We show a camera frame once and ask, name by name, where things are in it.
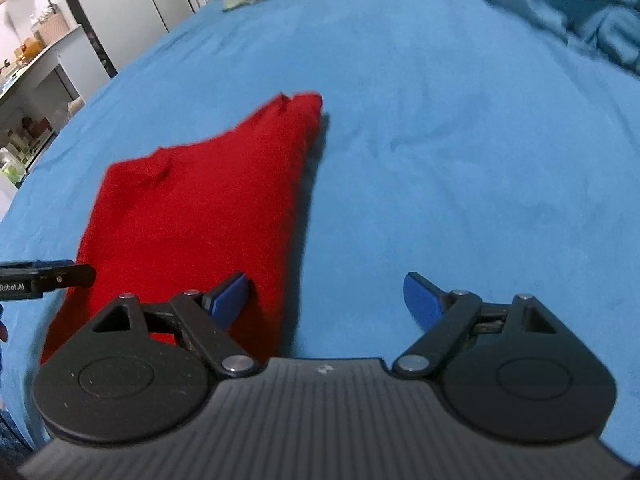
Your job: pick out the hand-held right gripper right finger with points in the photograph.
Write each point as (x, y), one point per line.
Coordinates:
(422, 300)

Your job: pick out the blue duvet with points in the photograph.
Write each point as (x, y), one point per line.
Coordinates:
(560, 0)

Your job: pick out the black pole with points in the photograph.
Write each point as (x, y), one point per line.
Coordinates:
(85, 15)

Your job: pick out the white desk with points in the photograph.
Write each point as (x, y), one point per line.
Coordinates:
(35, 75)

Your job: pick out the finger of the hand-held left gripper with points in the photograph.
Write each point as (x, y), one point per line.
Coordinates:
(70, 275)

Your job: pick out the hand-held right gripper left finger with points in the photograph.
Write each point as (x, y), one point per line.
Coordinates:
(227, 297)

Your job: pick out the woven basket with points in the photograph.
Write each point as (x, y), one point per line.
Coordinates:
(52, 27)

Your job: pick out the red knit sweater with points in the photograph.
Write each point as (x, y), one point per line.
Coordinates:
(200, 220)

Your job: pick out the grey wardrobe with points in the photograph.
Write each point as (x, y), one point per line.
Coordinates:
(135, 5)

